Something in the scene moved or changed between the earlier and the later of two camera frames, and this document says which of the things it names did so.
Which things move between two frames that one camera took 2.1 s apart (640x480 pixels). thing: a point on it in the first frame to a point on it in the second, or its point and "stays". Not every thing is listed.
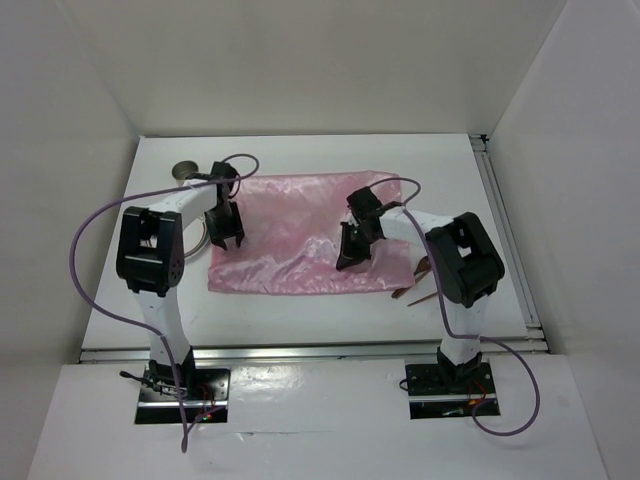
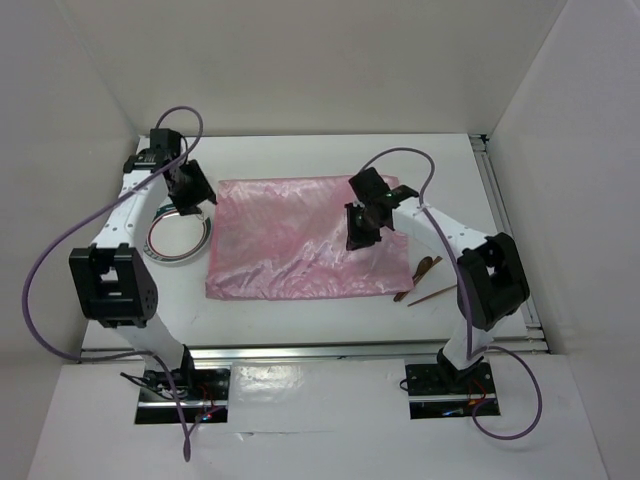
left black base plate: (205, 392) stays
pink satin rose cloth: (293, 226) stays
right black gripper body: (356, 244) to (362, 230)
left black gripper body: (224, 219) to (192, 187)
